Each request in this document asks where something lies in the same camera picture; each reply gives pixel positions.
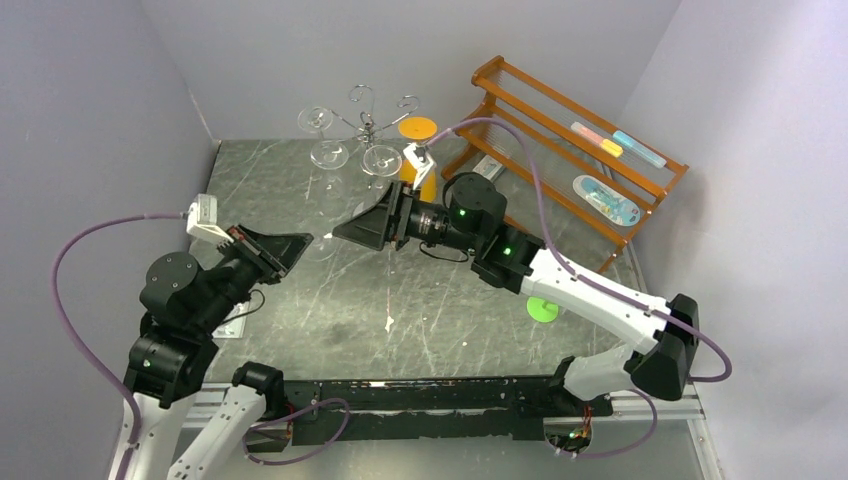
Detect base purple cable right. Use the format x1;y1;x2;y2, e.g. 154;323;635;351
555;387;660;461

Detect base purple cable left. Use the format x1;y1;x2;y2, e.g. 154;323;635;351
241;398;351;466

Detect clear wine glass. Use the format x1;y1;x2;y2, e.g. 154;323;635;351
297;106;334;137

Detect orange wooden shelf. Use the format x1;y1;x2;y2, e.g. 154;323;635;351
441;56;689;272

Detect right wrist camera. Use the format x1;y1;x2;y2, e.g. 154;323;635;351
399;142;436;191

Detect black base bar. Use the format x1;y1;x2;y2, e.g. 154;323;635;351
247;374;613;452

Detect chrome wine glass rack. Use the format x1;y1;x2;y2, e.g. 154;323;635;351
316;84;420;215

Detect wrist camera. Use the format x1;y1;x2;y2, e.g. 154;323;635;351
186;194;232;246
399;142;436;191

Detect clear glass front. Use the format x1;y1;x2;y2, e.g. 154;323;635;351
360;144;403;193

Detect orange plastic goblet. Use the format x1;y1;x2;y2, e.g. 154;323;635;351
398;116;438;202

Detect pink yellow highlighter pack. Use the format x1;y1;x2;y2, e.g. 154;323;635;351
570;121;623;158

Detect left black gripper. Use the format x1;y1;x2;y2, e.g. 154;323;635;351
196;219;314;332

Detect green plastic goblet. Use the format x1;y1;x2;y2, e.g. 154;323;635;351
526;297;559;323

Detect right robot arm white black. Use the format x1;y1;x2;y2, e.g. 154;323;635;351
332;173;698;415

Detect light blue highlighter pack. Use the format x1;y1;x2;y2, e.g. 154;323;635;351
612;130;667;168

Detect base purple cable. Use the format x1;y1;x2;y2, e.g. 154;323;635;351
241;398;351;466
555;387;660;461

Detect paper sheet on table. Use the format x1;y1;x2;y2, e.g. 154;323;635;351
213;302;251;339

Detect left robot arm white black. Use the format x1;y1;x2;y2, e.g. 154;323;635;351
109;225;314;479

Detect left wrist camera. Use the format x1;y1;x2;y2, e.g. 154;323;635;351
186;194;232;246

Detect small teal white box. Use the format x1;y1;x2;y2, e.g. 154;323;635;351
472;155;504;182

